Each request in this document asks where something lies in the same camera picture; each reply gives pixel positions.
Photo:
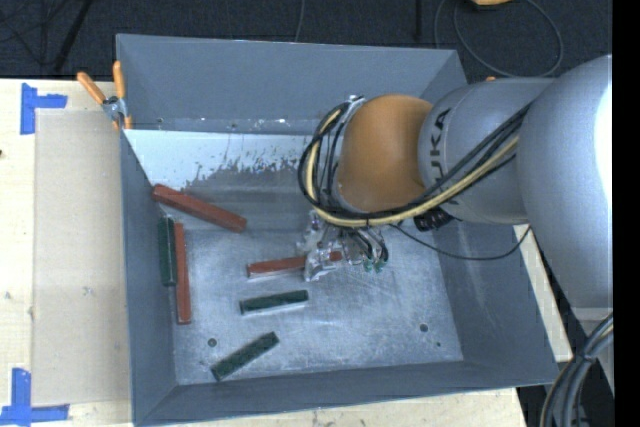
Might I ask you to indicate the grey metal bin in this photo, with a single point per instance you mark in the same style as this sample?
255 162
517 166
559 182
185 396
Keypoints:
320 340

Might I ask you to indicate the red-brown block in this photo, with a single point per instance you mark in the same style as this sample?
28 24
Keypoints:
182 280
200 209
275 266

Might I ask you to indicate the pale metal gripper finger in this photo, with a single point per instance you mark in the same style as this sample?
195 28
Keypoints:
320 269
311 246

